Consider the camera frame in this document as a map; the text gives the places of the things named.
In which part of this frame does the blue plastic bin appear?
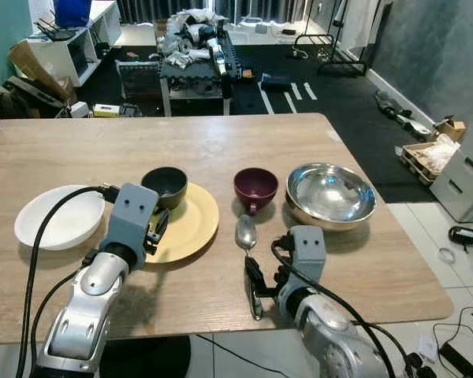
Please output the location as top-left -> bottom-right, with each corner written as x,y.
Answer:
54,0 -> 92,28

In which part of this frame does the black floor mat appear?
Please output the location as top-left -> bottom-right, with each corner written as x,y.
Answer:
75,43 -> 458,204

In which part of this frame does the maroon cup with handle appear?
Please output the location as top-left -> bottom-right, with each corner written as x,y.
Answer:
233,168 -> 279,216

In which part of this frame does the flattened brown cardboard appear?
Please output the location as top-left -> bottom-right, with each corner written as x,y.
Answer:
8,41 -> 78,103

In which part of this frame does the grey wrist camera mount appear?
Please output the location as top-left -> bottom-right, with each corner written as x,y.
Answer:
288,226 -> 327,286
102,183 -> 160,254

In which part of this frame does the grey black power tool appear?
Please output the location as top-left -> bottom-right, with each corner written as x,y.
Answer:
376,91 -> 431,143

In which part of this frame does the small black floor device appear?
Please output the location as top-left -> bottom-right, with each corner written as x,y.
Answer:
448,225 -> 473,245

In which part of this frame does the white round plate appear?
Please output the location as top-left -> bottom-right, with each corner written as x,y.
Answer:
14,185 -> 107,251

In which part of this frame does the black workbench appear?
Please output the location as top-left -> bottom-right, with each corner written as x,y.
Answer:
159,31 -> 237,117

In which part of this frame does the black metal rack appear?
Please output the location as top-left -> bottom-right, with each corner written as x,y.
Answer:
296,33 -> 367,76

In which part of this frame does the small open cardboard box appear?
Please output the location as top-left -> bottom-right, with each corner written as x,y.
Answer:
434,117 -> 467,143

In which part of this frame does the wooden tray with plastic bag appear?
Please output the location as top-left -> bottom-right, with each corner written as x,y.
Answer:
396,140 -> 463,186

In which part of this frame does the dark grey bowl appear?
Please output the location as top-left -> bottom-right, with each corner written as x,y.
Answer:
140,166 -> 188,212

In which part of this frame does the flat dark blue box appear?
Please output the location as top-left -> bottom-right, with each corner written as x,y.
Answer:
260,72 -> 292,91

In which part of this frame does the silver metal spoon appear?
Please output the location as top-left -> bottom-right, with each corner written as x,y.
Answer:
235,214 -> 263,321

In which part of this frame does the white shelf unit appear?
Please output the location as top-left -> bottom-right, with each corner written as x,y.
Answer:
28,0 -> 123,87

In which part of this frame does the black wire crate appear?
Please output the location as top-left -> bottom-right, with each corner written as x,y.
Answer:
117,59 -> 162,99

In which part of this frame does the small yellow white box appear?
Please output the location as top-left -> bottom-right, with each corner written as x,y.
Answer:
93,102 -> 121,119

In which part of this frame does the white and grey parts pile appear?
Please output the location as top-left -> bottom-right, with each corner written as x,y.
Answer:
164,9 -> 229,70

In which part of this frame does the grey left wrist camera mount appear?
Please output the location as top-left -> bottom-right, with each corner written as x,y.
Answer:
102,183 -> 160,254

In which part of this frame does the black power adapter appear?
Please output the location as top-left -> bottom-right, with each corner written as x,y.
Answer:
438,339 -> 473,378

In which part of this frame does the large steel bowl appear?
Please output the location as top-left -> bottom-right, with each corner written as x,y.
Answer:
285,163 -> 377,232

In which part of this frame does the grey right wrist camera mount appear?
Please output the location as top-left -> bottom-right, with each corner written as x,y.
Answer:
288,226 -> 327,286

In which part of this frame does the black round base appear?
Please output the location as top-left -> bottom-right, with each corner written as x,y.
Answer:
122,335 -> 192,378

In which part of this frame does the yellow round plate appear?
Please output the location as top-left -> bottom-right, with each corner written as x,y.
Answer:
145,181 -> 220,265

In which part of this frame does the white drawer cabinet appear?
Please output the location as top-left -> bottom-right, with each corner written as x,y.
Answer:
430,118 -> 473,223

